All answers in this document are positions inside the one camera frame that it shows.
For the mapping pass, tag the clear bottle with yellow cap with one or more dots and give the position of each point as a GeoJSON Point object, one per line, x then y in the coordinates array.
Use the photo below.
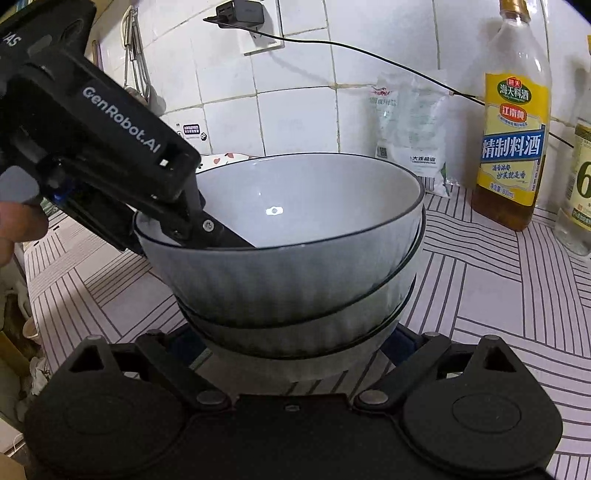
{"type": "Point", "coordinates": [579, 184]}

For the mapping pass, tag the striped tablecloth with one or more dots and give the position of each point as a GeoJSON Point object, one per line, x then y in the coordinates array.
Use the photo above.
{"type": "Point", "coordinates": [485, 300]}

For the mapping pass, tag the white wall socket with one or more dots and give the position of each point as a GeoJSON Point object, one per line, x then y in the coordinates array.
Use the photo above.
{"type": "Point", "coordinates": [261, 41]}

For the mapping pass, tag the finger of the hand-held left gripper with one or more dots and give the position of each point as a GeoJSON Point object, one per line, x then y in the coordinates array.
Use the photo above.
{"type": "Point", "coordinates": [217, 233]}
{"type": "Point", "coordinates": [115, 230]}

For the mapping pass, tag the yellow label glass bottle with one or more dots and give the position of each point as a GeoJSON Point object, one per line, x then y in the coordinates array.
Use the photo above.
{"type": "Point", "coordinates": [510, 152]}

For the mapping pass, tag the white dark-rimmed bowl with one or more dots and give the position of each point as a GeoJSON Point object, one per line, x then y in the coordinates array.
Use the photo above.
{"type": "Point", "coordinates": [300, 334]}
{"type": "Point", "coordinates": [323, 194]}
{"type": "Point", "coordinates": [295, 367]}

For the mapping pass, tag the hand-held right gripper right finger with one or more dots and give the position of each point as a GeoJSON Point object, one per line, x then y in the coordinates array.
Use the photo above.
{"type": "Point", "coordinates": [401, 344]}

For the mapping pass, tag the black power adapter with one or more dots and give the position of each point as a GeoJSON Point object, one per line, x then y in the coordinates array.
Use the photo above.
{"type": "Point", "coordinates": [240, 11]}

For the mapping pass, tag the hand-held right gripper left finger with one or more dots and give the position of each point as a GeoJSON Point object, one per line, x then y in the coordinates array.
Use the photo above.
{"type": "Point", "coordinates": [189, 346]}

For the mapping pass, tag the white plastic salt bag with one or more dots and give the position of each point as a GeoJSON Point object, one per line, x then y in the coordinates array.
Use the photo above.
{"type": "Point", "coordinates": [406, 134]}

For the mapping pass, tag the small wall sticker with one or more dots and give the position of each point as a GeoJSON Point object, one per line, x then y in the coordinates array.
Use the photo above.
{"type": "Point", "coordinates": [191, 131]}

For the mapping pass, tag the hanging metal utensil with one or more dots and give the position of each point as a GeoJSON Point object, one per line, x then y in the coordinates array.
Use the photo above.
{"type": "Point", "coordinates": [145, 78]}

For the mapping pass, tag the person's left hand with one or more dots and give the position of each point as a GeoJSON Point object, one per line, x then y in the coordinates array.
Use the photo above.
{"type": "Point", "coordinates": [18, 226]}

